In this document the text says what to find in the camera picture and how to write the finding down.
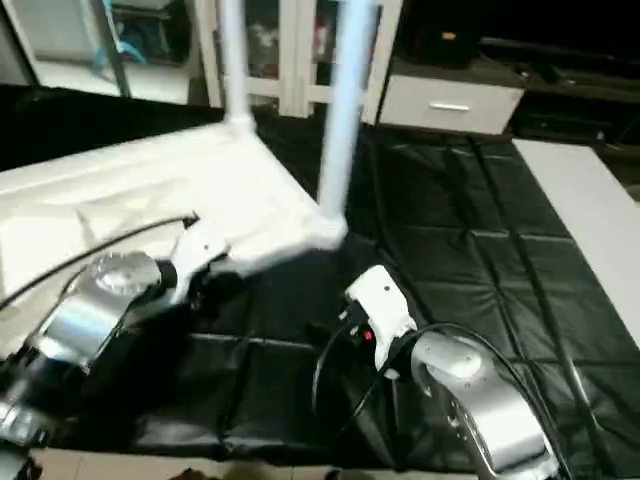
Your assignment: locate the white drawer unit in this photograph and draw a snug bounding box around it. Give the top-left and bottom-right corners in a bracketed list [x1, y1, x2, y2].
[378, 74, 526, 135]

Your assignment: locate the black table mat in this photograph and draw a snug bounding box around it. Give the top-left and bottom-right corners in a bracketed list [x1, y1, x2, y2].
[0, 85, 640, 471]

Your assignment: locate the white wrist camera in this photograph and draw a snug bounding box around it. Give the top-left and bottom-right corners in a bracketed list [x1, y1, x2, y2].
[344, 264, 419, 373]
[170, 220, 241, 301]

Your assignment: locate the white plastic table leg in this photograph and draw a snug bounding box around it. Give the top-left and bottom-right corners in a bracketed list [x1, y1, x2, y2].
[315, 0, 381, 241]
[218, 0, 256, 136]

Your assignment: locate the white glass door cabinet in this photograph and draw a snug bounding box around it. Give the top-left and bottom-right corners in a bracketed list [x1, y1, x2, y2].
[195, 0, 403, 123]

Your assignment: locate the white plastic table top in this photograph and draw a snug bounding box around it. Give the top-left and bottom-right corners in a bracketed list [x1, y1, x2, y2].
[0, 120, 349, 331]

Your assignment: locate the black case with yellow label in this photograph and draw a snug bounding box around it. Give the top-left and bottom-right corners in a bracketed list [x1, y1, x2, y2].
[405, 0, 481, 66]

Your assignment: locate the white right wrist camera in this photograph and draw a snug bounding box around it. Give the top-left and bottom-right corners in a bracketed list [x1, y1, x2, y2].
[344, 264, 419, 373]

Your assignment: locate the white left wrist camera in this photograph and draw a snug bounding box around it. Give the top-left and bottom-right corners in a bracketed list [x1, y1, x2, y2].
[170, 220, 241, 301]

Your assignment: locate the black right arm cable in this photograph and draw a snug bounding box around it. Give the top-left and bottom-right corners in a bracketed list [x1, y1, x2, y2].
[310, 322, 571, 471]

